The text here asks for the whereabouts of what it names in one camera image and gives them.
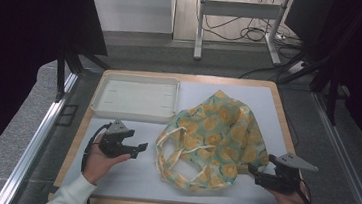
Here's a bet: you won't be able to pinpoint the dark floor grille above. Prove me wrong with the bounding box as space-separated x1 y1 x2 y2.
54 102 80 129

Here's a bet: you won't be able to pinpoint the white power strip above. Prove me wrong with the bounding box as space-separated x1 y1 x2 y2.
287 59 308 77

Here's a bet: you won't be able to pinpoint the black floor cables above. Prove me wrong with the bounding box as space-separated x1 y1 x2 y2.
188 0 313 86

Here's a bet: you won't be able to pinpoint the white cabinet panel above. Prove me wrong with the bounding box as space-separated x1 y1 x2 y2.
84 0 177 39

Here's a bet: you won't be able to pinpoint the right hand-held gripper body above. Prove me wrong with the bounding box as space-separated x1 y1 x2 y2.
254 150 320 198

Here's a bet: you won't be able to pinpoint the aluminium rail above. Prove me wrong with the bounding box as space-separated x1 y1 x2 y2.
302 92 362 204
0 65 79 204

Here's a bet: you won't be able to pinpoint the person's left hand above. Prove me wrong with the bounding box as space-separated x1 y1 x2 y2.
80 132 134 189

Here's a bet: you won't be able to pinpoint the black tripod stand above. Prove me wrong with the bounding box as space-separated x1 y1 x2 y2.
274 50 346 127
52 41 113 107

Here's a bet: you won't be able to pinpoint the white metal desk frame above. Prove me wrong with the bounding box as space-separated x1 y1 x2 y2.
192 0 295 70

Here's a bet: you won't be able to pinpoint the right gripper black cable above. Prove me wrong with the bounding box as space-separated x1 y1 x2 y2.
295 178 318 204

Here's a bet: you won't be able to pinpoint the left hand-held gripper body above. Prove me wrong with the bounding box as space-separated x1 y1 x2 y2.
97 118 130 160

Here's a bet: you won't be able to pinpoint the yellow floral cloth garment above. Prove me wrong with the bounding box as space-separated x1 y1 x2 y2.
151 84 276 199

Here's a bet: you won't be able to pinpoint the white plastic tray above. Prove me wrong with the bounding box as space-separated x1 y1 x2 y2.
89 69 181 127

